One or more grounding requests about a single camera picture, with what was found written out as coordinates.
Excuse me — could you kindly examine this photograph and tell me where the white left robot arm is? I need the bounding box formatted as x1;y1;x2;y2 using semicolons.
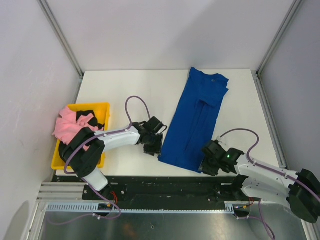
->
58;116;168;200

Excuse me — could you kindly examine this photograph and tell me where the blue t shirt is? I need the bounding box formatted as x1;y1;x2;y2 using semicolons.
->
158;67;229;172

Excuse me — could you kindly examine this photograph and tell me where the black t shirt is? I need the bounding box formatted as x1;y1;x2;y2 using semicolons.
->
58;109;106;161

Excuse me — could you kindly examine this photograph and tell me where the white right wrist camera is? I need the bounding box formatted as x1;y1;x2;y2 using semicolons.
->
216;136;229;150

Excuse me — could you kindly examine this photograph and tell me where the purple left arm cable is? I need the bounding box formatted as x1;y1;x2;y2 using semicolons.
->
47;95;152;226

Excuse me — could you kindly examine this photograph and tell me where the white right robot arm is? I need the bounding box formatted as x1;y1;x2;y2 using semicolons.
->
199;140;320;224

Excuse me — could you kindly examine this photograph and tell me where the left aluminium frame post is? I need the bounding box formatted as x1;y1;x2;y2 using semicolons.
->
36;0;84;76

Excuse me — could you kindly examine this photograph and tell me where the right aluminium frame post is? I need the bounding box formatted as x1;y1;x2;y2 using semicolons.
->
256;0;305;77

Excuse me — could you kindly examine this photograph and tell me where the grey slotted cable duct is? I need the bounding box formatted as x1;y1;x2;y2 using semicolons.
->
44;201;236;216

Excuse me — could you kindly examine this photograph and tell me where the yellow plastic bin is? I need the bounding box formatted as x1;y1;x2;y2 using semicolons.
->
51;102;110;170

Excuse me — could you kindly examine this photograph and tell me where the aluminium frame post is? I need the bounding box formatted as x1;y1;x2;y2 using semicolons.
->
256;0;305;77
36;0;84;76

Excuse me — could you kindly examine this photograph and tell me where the pink t shirt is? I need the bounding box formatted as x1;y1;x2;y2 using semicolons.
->
52;106;97;152

